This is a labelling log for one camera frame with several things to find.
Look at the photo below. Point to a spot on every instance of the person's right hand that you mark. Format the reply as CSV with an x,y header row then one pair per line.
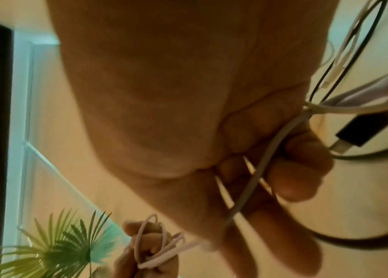
x,y
180,95

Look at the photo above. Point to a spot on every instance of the person's left hand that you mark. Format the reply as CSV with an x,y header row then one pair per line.
x,y
152,241

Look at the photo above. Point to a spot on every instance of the dark green plant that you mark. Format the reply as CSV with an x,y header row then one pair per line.
x,y
67,244

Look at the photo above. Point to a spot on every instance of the bright window corner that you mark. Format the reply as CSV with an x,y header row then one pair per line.
x,y
20,108

